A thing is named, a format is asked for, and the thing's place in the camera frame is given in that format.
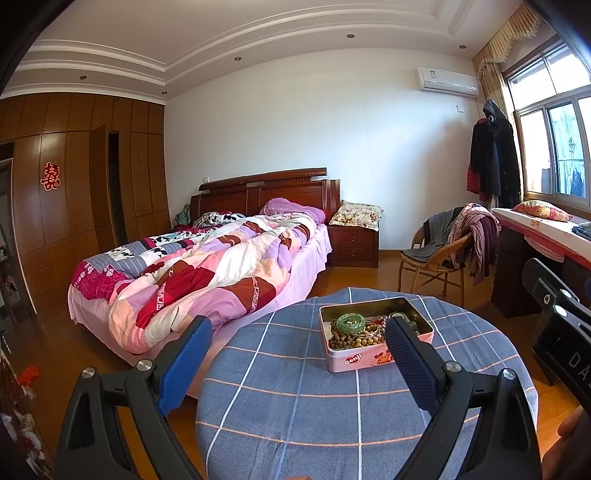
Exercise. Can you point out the floral cushion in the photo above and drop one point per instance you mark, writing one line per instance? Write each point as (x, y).
(355, 213)

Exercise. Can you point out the green bag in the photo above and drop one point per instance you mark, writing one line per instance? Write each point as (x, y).
(183, 217)

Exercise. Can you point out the red paper decoration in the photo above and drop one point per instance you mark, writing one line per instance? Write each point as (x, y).
(50, 176)

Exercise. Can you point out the dark wooden desk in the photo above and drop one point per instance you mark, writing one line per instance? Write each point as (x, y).
(512, 277)

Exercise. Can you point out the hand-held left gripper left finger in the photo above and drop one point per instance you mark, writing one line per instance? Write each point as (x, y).
(184, 364)

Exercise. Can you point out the white air conditioner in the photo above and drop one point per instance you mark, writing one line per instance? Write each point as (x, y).
(448, 82)

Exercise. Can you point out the purple pillow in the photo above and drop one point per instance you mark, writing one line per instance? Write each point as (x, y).
(295, 208)

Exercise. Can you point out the hanging dark coats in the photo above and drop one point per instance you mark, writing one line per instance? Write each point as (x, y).
(494, 157)

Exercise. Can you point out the pink floral pillow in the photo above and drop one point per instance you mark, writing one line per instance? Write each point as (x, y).
(542, 210)

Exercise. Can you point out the pink desk mat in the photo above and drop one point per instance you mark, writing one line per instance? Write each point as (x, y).
(540, 230)

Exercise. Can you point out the person's right hand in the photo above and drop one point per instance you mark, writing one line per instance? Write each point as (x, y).
(572, 429)

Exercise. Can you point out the green jade bangle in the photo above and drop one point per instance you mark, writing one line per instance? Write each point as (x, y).
(341, 325)

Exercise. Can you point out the pink tin box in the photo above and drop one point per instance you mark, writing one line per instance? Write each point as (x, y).
(351, 362)

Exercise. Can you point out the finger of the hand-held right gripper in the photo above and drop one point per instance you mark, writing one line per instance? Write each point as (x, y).
(554, 286)

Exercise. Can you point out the dark wooden nightstand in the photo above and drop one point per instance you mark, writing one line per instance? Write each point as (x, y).
(353, 244)

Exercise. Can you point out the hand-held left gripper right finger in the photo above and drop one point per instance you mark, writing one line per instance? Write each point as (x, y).
(411, 364)

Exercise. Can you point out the folded blue cloth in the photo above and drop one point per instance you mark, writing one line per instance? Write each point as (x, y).
(582, 229)

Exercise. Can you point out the pink patchwork quilt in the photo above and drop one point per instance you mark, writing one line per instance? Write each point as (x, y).
(207, 277)

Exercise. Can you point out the rattan chair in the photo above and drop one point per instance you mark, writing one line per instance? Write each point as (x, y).
(455, 251)

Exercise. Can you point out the grey clothes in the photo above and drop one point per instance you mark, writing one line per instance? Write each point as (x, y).
(431, 240)

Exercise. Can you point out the purple pink clothes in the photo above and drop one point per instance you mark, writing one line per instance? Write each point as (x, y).
(480, 235)

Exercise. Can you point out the cluttered low cabinet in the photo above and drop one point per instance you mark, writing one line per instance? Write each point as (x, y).
(23, 415)

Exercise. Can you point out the brown wooden wardrobe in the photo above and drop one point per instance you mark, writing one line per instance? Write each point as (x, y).
(74, 207)

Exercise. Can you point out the yellow curtain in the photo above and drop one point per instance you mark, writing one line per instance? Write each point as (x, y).
(489, 60)

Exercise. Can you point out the dark wooden bed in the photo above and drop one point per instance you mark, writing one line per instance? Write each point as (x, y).
(277, 187)

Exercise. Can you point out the blue plaid tablecloth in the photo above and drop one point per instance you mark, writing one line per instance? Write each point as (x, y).
(286, 397)

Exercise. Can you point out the window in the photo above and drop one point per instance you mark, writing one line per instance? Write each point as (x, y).
(558, 138)

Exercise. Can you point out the black white patterned pillow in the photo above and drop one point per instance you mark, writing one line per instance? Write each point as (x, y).
(219, 218)

